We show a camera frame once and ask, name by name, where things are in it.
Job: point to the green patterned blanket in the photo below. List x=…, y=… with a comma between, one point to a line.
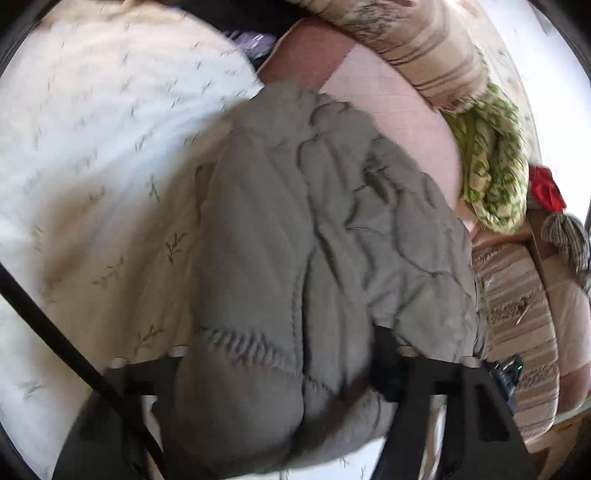
x=494, y=161

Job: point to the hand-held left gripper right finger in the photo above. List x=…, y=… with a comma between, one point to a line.
x=415, y=383

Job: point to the large striped floral cushion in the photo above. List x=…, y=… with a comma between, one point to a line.
x=517, y=314

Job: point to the checked grey cloth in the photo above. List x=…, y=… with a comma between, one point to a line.
x=568, y=235

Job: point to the red cloth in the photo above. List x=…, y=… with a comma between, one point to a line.
x=547, y=189

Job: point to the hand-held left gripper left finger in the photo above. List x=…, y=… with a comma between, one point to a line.
x=138, y=381

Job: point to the grey hooded quilted jacket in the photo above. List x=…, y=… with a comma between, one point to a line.
x=300, y=230

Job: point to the small striped floral cushion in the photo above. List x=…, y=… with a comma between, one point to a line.
x=415, y=41

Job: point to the white leaf-print bedsheet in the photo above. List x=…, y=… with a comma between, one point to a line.
x=92, y=138

